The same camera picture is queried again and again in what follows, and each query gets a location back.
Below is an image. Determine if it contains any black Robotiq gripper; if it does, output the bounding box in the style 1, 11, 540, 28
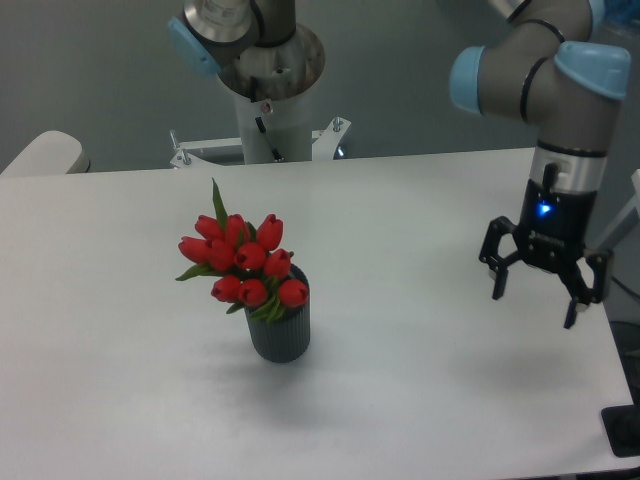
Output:
479, 180, 614, 329

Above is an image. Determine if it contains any red tulip bouquet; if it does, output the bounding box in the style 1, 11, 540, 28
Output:
176, 182, 310, 324

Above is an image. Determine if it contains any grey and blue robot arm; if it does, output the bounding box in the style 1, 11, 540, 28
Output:
167, 1, 631, 326

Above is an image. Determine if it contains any dark grey ribbed vase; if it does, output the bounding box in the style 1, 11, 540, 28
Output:
244, 264, 311, 363

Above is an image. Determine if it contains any black device at table edge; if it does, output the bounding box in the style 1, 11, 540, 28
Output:
601, 405, 639, 458

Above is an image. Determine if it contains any beige chair backrest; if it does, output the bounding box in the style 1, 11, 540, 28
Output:
1, 130, 91, 178

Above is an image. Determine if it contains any white furniture frame right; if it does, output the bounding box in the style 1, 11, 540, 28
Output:
592, 170, 639, 250

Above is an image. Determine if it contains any white metal base bracket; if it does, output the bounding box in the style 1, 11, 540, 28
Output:
169, 116, 352, 169

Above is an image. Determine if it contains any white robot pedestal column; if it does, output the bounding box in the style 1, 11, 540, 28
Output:
232, 94, 312, 165

